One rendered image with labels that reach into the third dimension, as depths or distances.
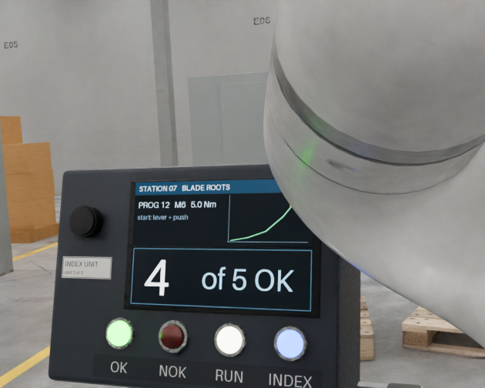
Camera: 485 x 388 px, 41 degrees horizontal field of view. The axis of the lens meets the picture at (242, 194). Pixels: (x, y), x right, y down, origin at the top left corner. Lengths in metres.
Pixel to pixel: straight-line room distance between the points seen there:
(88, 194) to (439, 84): 0.41
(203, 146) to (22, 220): 2.46
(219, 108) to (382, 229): 7.92
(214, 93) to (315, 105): 8.00
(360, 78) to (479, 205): 0.12
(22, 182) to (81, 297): 8.09
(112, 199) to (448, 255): 0.34
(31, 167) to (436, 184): 8.38
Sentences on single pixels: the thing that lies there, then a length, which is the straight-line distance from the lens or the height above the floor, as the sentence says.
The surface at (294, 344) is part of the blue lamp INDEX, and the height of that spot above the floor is 1.12.
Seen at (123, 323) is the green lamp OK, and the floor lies 1.13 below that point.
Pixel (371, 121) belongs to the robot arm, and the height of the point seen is 1.28.
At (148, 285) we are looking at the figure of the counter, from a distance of 0.57.
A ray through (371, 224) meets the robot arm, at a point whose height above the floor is 1.23.
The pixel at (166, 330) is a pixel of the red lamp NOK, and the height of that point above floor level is 1.12.
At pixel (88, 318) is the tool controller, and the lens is 0.60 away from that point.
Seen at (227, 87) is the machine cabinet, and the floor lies 1.79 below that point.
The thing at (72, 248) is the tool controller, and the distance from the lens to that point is 0.61.
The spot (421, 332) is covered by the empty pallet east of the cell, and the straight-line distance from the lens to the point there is 3.85.
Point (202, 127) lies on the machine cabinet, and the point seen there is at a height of 1.31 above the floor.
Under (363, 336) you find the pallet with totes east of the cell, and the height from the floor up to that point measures 0.14.
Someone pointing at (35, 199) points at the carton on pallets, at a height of 0.53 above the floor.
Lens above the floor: 1.28
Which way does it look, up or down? 6 degrees down
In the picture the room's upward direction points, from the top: 3 degrees counter-clockwise
